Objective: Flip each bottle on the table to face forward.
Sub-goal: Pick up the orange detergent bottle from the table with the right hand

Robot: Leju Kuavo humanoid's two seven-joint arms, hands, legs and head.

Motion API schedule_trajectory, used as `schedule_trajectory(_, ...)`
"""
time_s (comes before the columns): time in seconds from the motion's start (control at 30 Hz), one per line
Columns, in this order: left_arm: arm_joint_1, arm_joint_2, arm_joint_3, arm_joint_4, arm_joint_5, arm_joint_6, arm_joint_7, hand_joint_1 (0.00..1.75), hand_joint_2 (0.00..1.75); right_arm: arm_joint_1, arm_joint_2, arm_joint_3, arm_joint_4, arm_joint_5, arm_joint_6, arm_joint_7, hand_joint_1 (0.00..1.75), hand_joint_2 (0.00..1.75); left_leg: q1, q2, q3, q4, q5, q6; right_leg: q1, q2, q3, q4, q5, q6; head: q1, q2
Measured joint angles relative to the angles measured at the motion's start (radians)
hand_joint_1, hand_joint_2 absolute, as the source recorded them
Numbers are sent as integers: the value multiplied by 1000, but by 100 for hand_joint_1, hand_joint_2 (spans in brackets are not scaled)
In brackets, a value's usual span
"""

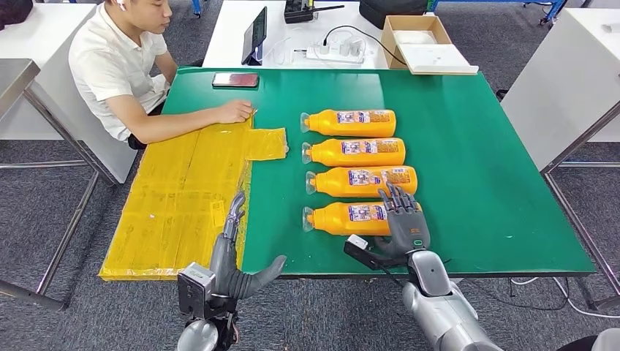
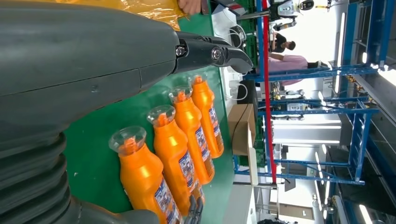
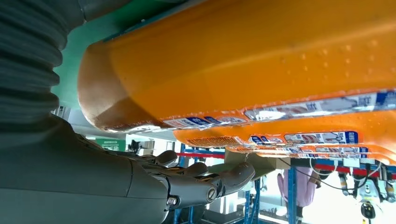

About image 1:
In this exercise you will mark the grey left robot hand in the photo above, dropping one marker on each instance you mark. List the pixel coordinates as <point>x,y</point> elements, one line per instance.
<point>225,266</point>

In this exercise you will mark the person's right hand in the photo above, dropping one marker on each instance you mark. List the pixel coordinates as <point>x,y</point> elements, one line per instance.
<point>235,112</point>

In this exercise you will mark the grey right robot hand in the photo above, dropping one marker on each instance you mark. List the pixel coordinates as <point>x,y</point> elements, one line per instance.
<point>409,227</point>

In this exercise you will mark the orange detergent bottle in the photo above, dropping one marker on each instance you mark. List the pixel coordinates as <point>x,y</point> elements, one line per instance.
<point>353,156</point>
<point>348,127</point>
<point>339,184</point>
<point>339,220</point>

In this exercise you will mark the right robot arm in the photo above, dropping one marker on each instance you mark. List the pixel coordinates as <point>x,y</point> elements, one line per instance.
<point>436,310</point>

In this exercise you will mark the smartphone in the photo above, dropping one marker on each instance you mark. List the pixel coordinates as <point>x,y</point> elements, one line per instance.
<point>236,80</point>

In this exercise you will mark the white table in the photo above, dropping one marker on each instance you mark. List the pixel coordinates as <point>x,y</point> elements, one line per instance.
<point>227,38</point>

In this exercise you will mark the green table mat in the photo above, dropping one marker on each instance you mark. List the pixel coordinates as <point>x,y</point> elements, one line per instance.
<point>460,169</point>

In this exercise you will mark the black tablet on stand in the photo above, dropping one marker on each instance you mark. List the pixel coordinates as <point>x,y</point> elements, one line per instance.
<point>254,36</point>

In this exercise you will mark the yellow plastic sheet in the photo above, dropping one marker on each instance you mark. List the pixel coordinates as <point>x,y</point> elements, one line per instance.
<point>184,194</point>

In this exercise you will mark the white power strip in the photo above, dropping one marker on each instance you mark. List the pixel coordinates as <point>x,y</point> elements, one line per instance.
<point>334,55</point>

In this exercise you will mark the black radio with antenna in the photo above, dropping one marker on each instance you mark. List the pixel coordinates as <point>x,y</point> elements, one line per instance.
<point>298,12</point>

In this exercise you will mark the person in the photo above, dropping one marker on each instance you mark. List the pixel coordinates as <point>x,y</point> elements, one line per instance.
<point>111,68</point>
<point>608,341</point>

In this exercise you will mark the open cardboard box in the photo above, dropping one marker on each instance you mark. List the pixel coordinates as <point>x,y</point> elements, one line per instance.
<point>390,43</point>

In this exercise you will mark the white flat box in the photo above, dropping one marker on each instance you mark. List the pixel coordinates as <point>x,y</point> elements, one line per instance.
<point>436,59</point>

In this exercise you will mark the black bag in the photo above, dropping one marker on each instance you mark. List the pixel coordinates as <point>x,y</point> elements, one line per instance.
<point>14,12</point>
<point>392,9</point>

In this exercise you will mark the white cabinet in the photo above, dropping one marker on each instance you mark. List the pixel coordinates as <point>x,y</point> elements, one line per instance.
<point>566,82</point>
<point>34,34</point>

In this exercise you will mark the steel table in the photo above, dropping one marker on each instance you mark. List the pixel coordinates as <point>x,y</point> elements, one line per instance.
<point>14,82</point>

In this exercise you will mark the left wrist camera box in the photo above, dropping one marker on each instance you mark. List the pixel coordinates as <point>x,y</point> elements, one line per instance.
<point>193,286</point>

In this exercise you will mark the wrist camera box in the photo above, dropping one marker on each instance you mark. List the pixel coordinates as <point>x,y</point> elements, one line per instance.
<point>358,241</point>
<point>193,286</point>

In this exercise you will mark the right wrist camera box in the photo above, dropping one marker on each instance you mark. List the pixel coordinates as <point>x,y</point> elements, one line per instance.
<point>358,241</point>

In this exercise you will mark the steel table frame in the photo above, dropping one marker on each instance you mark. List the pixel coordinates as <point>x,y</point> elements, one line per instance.
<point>581,136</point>

